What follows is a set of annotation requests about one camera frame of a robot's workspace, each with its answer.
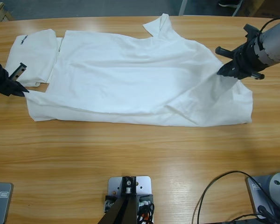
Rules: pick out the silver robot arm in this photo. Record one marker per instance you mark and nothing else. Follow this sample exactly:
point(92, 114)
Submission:
point(275, 44)

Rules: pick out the white t-shirt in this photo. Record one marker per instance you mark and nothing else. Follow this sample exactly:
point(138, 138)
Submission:
point(35, 58)
point(142, 88)

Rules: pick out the grey base plate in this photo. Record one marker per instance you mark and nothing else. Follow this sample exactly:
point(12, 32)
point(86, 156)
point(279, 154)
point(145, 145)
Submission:
point(256, 193)
point(1, 203)

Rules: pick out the white metal table leg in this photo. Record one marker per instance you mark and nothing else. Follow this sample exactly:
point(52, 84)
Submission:
point(183, 8)
point(239, 8)

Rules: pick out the folded white T-shirt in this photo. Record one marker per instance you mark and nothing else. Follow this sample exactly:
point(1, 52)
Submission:
point(35, 58)

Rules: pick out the brown cardboard box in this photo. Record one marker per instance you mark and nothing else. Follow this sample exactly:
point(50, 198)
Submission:
point(266, 9)

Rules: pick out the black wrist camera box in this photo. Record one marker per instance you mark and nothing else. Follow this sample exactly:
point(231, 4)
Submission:
point(250, 31)

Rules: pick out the black shoe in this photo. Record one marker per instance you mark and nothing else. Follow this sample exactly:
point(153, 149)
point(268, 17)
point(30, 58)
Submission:
point(229, 3)

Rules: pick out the white block with dark post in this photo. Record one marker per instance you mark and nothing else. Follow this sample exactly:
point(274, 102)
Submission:
point(143, 184)

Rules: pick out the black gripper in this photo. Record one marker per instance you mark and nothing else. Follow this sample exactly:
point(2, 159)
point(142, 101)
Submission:
point(0, 77)
point(245, 58)

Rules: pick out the wooden pallet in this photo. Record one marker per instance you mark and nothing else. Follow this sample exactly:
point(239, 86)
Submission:
point(0, 12)

